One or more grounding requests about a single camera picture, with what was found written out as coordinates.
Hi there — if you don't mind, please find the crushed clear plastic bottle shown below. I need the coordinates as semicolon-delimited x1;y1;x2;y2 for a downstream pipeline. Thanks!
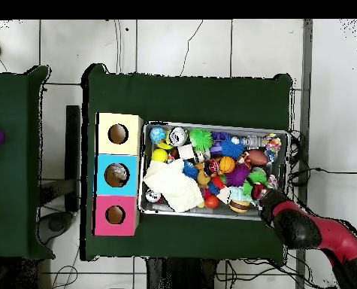
107;164;129;185

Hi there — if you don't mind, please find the green spiky ball with eyes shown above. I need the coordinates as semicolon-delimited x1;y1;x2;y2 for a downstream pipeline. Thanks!
242;170;269;196

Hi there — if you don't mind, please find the purple spiky ball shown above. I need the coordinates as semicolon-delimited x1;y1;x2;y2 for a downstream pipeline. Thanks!
225;164;251;187

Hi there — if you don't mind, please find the brown football toy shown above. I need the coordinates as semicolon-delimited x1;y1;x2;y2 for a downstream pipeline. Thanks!
246;149;269;167

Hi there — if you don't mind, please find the orange basketball toy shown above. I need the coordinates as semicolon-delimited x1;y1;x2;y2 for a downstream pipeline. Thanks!
219;155;237;174

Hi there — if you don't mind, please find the blue spiky ball with eye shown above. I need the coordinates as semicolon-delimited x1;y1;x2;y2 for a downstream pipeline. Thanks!
219;136;246;160

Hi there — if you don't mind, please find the cream waffle cloth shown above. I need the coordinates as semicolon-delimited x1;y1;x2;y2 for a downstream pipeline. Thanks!
142;159;205;213

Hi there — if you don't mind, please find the yellow ball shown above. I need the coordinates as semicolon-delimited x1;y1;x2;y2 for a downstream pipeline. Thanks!
151;148;169;163

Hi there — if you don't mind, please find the dark green tablecloth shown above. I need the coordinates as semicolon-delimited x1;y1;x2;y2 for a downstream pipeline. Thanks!
80;62;294;262

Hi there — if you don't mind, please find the blue globe ball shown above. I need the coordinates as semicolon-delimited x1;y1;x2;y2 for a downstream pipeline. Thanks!
149;126;167;145

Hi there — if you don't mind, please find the black panel on stand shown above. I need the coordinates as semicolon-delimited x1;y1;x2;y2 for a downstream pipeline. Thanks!
38;105;82;245

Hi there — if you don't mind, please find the side table under green cloth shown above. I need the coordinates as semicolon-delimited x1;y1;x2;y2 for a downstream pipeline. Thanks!
0;65;56;260

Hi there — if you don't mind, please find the shallow wire mesh bin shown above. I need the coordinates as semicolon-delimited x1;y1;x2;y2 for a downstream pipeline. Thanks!
138;120;291;222

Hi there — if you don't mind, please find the black cable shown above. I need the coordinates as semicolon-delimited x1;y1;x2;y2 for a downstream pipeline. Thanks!
289;166;357;179

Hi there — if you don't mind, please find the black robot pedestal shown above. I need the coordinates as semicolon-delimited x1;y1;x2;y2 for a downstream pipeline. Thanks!
146;257;218;289

